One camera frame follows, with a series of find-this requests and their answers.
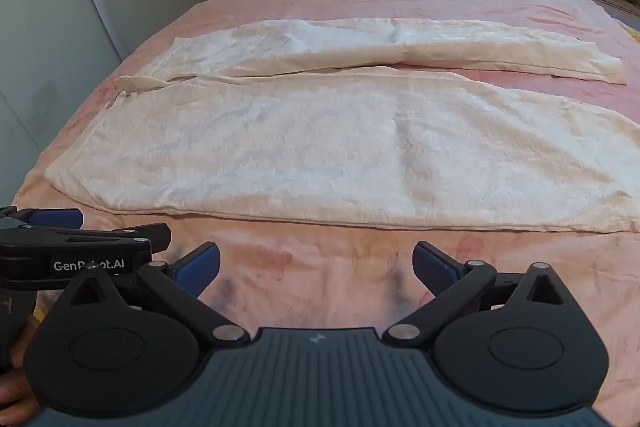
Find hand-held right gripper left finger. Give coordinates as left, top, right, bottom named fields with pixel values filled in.
left=63, top=241, right=251, bottom=350

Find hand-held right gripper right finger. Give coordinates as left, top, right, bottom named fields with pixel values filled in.
left=383, top=240, right=569, bottom=350

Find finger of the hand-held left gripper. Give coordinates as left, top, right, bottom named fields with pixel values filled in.
left=113, top=222, right=172, bottom=254
left=0, top=207, right=85, bottom=232

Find white wardrobe with flower prints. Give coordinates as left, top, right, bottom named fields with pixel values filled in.
left=0, top=0, right=219, bottom=170

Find person's left hand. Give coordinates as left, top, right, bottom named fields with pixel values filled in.
left=0, top=329, right=42, bottom=427

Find white fleece pants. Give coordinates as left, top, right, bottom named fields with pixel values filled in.
left=44, top=17, right=640, bottom=234

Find pink blanket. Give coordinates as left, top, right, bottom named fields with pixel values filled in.
left=12, top=0, right=640, bottom=427

